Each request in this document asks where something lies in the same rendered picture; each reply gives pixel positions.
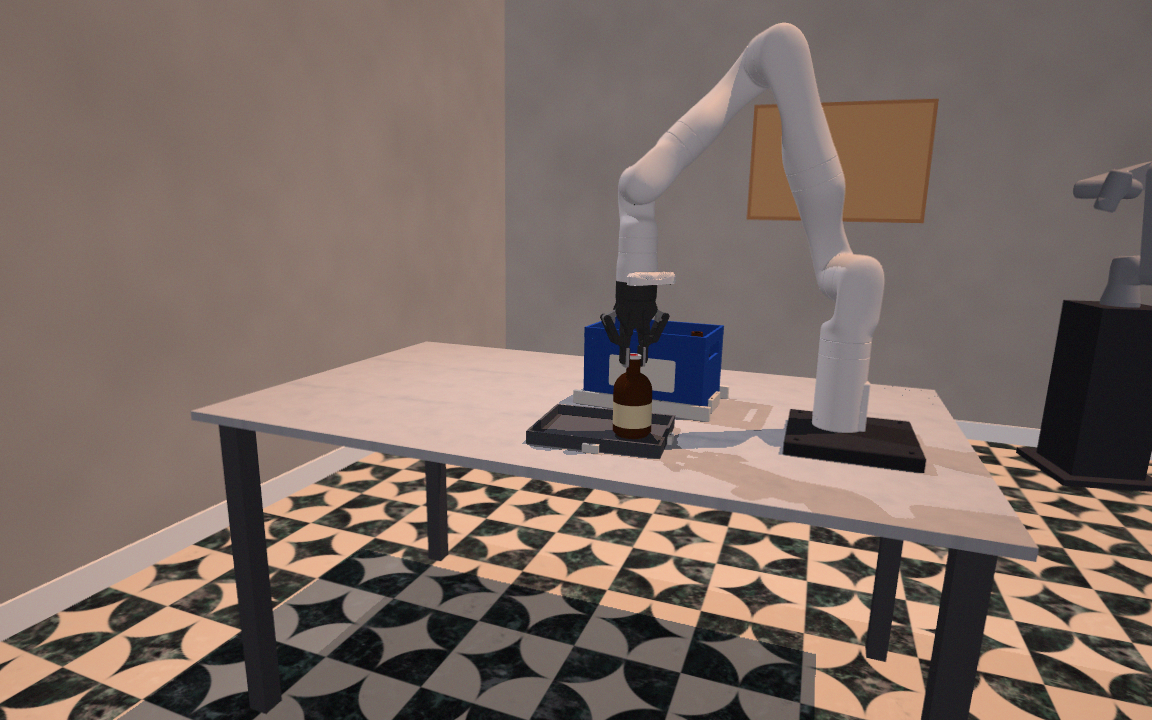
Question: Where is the brown bottle with white and red cap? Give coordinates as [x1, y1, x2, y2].
[613, 353, 652, 439]

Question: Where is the blue plastic crate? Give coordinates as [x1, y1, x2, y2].
[583, 321, 722, 407]

